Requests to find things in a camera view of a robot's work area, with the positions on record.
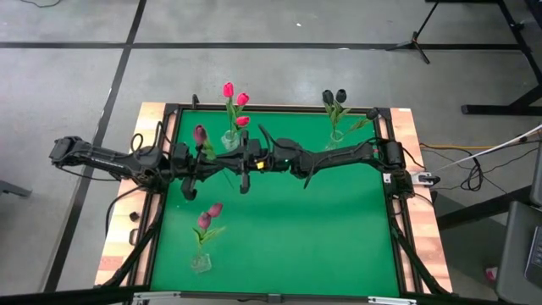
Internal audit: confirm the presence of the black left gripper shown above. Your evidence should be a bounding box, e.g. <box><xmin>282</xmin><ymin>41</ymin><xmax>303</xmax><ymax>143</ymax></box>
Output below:
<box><xmin>169</xmin><ymin>142</ymin><xmax>232</xmax><ymax>202</ymax></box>

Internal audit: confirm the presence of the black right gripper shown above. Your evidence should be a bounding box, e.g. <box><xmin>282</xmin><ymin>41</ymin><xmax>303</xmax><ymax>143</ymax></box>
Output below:
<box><xmin>228</xmin><ymin>129</ymin><xmax>279</xmax><ymax>196</ymax></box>

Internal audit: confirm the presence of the round clear glass vase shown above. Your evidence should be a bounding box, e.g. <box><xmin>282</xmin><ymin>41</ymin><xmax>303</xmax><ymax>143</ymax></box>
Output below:
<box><xmin>220</xmin><ymin>129</ymin><xmax>241</xmax><ymax>153</ymax></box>

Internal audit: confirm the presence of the bright pink artificial tulip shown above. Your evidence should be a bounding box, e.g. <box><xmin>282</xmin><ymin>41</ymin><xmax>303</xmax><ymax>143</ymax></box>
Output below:
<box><xmin>230</xmin><ymin>92</ymin><xmax>251</xmax><ymax>141</ymax></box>
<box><xmin>230</xmin><ymin>115</ymin><xmax>251</xmax><ymax>141</ymax></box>
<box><xmin>223</xmin><ymin>81</ymin><xmax>238</xmax><ymax>141</ymax></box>

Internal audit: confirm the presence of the black artificial tulip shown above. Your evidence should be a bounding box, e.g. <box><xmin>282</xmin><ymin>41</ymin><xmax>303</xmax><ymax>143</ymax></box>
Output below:
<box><xmin>322</xmin><ymin>89</ymin><xmax>340</xmax><ymax>139</ymax></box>
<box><xmin>333</xmin><ymin>88</ymin><xmax>351</xmax><ymax>139</ymax></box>
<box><xmin>336</xmin><ymin>107</ymin><xmax>380</xmax><ymax>143</ymax></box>

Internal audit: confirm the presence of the tall clear glass vase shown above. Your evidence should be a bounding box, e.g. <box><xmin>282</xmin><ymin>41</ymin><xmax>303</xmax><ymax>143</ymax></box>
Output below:
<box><xmin>324</xmin><ymin>129</ymin><xmax>345</xmax><ymax>153</ymax></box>

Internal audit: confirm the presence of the square clear glass vase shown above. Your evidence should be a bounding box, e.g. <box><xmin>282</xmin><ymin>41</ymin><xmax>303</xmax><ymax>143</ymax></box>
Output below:
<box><xmin>190</xmin><ymin>252</ymin><xmax>213</xmax><ymax>275</ymax></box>

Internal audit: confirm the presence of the green table mat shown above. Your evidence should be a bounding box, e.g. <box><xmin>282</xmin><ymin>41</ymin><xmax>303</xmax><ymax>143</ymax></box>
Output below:
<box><xmin>150</xmin><ymin>108</ymin><xmax>401</xmax><ymax>297</ymax></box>

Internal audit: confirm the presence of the grey chair base leg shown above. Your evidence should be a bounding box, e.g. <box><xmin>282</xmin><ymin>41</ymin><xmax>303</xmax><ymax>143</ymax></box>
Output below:
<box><xmin>0</xmin><ymin>180</ymin><xmax>33</xmax><ymax>198</ymax></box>

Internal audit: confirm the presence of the black rig beam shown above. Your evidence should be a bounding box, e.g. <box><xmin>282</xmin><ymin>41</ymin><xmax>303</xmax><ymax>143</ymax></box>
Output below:
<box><xmin>0</xmin><ymin>284</ymin><xmax>542</xmax><ymax>305</ymax></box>

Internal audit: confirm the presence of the black tripod stand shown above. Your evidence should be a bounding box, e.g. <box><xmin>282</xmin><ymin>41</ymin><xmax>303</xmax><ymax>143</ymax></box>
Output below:
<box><xmin>384</xmin><ymin>2</ymin><xmax>441</xmax><ymax>65</ymax></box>

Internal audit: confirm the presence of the black desk leg bar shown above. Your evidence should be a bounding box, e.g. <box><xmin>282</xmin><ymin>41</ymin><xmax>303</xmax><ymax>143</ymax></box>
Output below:
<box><xmin>435</xmin><ymin>185</ymin><xmax>535</xmax><ymax>230</ymax></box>

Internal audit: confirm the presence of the white rod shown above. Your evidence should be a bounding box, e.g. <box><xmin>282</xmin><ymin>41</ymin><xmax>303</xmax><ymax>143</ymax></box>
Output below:
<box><xmin>431</xmin><ymin>124</ymin><xmax>542</xmax><ymax>174</ymax></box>

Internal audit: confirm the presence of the grey office chair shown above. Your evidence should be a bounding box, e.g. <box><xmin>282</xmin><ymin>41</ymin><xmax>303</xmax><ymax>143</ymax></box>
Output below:
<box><xmin>495</xmin><ymin>201</ymin><xmax>542</xmax><ymax>305</ymax></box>

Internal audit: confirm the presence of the grey panel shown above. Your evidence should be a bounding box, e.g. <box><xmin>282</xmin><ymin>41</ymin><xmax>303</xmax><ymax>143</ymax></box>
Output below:
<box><xmin>531</xmin><ymin>143</ymin><xmax>542</xmax><ymax>208</ymax></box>

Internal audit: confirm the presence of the black metal table frame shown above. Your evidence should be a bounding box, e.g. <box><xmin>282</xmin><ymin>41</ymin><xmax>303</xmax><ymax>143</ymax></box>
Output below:
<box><xmin>93</xmin><ymin>103</ymin><xmax>454</xmax><ymax>297</ymax></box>

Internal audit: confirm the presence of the silver beam bracket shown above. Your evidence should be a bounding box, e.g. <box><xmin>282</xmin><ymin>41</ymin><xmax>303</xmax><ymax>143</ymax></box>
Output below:
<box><xmin>367</xmin><ymin>296</ymin><xmax>418</xmax><ymax>305</ymax></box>
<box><xmin>132</xmin><ymin>291</ymin><xmax>182</xmax><ymax>305</ymax></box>

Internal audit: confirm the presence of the silver cable bracket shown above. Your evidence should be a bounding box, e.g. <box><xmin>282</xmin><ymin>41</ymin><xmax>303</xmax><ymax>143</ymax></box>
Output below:
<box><xmin>413</xmin><ymin>171</ymin><xmax>441</xmax><ymax>187</ymax></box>

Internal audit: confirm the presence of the yellow hanging cable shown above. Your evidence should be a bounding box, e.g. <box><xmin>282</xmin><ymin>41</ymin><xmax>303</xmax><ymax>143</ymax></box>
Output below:
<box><xmin>418</xmin><ymin>142</ymin><xmax>542</xmax><ymax>151</ymax></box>

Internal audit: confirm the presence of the black cable bundle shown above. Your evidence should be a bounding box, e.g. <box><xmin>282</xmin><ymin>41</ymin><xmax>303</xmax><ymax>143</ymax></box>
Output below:
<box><xmin>423</xmin><ymin>146</ymin><xmax>542</xmax><ymax>192</ymax></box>

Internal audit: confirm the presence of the black desk frame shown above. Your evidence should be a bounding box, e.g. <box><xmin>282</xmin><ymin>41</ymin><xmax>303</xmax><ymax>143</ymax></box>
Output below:
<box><xmin>425</xmin><ymin>0</ymin><xmax>542</xmax><ymax>116</ymax></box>

